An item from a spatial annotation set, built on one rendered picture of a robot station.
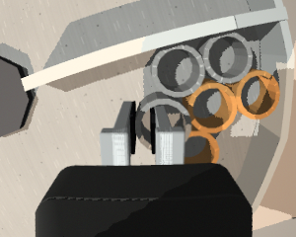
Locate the bronze bushing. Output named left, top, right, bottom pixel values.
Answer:
left=225, top=68, right=280, bottom=119
left=185, top=125, right=219, bottom=164
left=183, top=78, right=237, bottom=133

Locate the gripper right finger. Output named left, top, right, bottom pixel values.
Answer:
left=150, top=105, right=185, bottom=165

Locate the grey metal bushing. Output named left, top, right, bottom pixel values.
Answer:
left=135, top=92, right=191, bottom=150
left=151, top=43, right=205, bottom=97
left=196, top=31, right=253, bottom=84

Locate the grey round turntable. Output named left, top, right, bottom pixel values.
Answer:
left=0, top=0, right=295, bottom=237

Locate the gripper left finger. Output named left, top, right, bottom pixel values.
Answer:
left=100, top=101, right=136, bottom=166

